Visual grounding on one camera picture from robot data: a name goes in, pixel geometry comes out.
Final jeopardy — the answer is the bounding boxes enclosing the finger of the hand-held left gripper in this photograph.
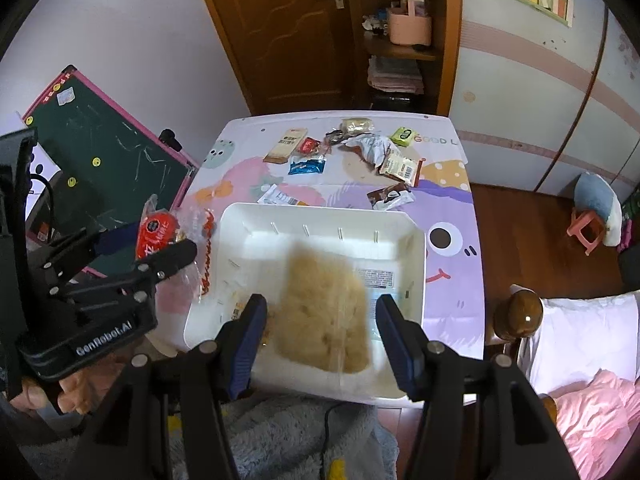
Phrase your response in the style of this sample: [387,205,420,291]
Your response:
[35,222,146,273]
[42,238,199,306]

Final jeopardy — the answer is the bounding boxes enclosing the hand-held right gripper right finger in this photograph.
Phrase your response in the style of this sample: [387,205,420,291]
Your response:
[375,294,583,480]

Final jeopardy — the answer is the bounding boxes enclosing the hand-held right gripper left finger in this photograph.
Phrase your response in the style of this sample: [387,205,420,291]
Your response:
[65,294,268,480]

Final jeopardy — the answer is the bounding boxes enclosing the clear packet with red trim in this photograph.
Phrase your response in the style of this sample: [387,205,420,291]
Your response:
[172,207,217,303]

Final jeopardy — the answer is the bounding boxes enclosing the white plastic bin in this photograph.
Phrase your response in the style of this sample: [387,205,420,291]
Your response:
[182,202,428,406]

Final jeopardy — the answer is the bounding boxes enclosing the beige crumbly snack packet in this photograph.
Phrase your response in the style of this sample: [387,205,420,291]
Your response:
[270,247,376,375]

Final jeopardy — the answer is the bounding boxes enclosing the white snack packet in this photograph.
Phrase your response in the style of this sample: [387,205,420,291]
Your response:
[257,184,310,207]

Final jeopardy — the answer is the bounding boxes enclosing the dark brown snack packet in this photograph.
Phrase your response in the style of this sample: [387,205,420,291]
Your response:
[366,183,415,211]

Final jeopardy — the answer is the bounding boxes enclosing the long brown snack packet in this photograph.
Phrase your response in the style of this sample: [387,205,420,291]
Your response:
[262,127,307,165]

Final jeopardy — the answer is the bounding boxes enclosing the blue snack packet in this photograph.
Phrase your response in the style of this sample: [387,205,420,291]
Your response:
[287,155,327,176]

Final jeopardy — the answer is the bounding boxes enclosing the beige brown-edged snack packet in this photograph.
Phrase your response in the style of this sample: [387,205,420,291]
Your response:
[378,150,426,186]

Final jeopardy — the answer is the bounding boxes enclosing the silver snack packet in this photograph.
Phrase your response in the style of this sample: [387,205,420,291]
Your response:
[340,131,396,167]

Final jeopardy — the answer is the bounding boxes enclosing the green snack packet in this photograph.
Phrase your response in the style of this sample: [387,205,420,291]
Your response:
[390,126,420,147]

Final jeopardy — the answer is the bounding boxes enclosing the person's left hand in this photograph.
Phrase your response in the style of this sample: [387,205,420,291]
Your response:
[10,347,131,416]

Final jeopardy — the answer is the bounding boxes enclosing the white dotted board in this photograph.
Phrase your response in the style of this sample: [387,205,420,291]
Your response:
[27,145,63,196]

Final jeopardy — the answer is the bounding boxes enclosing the grey fuzzy blanket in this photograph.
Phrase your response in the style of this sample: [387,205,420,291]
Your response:
[20,390,401,480]

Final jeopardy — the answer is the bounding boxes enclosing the small wooden bed knob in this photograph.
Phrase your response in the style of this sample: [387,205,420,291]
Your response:
[537,392,560,423]

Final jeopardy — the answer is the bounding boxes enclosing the printed cartoon tablecloth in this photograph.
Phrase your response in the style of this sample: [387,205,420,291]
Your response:
[177,114,487,361]

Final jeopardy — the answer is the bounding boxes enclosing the white pillow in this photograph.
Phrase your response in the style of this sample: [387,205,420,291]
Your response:
[517,290,640,396]

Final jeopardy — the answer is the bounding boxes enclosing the pink blanket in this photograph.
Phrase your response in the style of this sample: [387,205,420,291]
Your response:
[552,369,640,480]

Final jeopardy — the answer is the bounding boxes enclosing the pink plastic stool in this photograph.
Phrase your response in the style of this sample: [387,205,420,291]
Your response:
[566,210,608,257]

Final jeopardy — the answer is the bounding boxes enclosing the clear yellow snack packet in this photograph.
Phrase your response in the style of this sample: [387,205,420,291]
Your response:
[340,117,375,135]

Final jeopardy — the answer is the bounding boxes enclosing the blue cushion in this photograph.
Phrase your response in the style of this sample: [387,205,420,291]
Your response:
[573,171,623,247]

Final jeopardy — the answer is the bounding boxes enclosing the brown wooden door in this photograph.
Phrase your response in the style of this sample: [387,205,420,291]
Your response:
[189,0,363,116]

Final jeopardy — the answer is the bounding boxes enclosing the pale wardrobe with pink stripes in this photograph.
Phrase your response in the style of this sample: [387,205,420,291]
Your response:
[447,0,640,211]

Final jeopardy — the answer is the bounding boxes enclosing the folded towels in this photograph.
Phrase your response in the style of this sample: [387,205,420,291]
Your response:
[367,55,425,95]

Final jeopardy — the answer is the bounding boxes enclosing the brown wooden shelf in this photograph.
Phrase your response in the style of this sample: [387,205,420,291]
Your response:
[345,0,463,117]

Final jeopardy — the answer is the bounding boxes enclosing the black cable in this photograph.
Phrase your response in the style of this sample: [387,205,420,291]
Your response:
[320,402,347,480]

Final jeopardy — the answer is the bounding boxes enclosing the green chalkboard with pink frame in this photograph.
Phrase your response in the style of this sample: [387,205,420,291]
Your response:
[22,65,203,281]

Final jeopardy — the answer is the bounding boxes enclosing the round wooden bed post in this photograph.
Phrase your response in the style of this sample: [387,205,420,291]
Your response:
[492,285,545,361]

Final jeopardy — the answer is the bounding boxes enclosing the pink basket with handle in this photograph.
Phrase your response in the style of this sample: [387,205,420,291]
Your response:
[387,0,433,47]

